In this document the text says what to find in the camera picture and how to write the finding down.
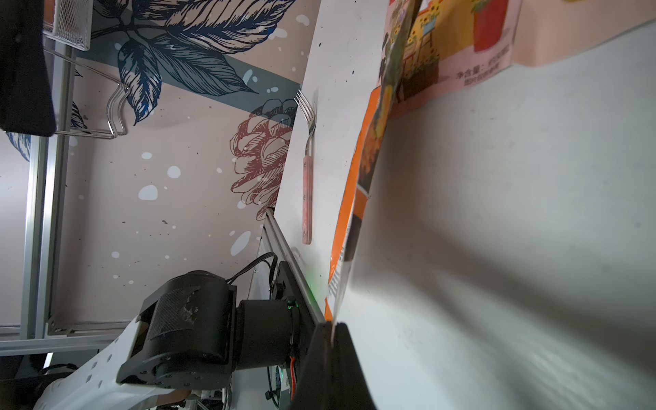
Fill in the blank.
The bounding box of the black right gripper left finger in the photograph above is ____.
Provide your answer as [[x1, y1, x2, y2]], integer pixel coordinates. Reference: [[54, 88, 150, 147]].
[[290, 322, 334, 409]]

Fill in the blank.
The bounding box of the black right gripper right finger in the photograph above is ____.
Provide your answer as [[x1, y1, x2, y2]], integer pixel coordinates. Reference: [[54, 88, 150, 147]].
[[332, 323, 376, 410]]

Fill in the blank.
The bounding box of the orange bordered seed bag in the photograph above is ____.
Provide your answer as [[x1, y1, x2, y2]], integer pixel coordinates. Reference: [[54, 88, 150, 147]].
[[325, 1, 421, 323]]

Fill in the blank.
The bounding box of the pink storefront seed bag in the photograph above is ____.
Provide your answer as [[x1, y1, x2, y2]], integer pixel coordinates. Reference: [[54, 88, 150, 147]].
[[392, 0, 522, 116]]

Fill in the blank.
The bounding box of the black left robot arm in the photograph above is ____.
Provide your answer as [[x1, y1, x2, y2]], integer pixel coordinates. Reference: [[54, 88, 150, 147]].
[[1, 1, 319, 409]]

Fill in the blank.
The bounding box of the pink handled fork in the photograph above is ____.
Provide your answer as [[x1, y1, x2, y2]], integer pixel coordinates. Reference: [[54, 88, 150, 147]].
[[295, 90, 317, 244]]

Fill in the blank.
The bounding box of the chrome wire holder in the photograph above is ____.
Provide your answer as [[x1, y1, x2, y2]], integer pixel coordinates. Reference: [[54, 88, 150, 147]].
[[44, 44, 129, 140]]

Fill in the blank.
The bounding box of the white wire spice rack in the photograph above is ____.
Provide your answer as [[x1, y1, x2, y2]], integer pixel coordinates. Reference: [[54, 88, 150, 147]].
[[43, 0, 93, 51]]

